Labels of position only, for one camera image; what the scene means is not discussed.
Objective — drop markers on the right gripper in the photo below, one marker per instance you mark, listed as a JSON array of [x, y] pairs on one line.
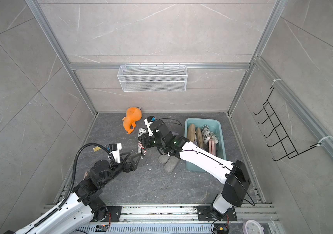
[[147, 140]]

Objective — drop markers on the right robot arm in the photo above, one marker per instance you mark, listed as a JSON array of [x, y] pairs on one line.
[[233, 175]]

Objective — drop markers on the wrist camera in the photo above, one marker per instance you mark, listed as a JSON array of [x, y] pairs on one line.
[[151, 126], [115, 149]]

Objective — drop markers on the newspaper print case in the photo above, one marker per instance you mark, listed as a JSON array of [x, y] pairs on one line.
[[208, 135]]

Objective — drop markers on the white wire mesh basket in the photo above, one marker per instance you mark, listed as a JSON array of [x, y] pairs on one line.
[[153, 78]]

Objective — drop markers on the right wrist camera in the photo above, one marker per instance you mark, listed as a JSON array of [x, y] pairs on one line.
[[151, 126]]

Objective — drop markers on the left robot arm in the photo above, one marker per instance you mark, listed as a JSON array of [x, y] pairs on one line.
[[82, 202]]

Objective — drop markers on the grey fabric glasses case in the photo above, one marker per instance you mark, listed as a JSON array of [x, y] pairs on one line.
[[163, 159]]

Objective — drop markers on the pink white clock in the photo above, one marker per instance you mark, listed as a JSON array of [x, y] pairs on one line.
[[252, 227]]

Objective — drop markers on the teal plastic storage box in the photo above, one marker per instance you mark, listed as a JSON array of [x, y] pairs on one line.
[[215, 129]]

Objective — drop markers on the gold binder clip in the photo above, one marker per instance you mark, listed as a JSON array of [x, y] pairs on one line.
[[97, 148]]

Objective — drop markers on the orange plush whale toy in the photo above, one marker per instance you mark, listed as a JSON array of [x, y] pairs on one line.
[[133, 114]]

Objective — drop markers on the black wire hook rack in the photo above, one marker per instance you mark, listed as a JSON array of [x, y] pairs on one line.
[[282, 138]]

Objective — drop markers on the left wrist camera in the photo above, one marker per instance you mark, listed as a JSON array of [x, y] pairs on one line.
[[115, 149]]

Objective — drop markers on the metal base rail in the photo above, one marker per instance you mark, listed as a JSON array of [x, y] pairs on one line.
[[179, 219]]

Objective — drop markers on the tan fabric case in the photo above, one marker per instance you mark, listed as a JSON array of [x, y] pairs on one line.
[[199, 138], [191, 133]]

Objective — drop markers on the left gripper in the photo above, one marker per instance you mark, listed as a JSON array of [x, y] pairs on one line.
[[131, 166]]

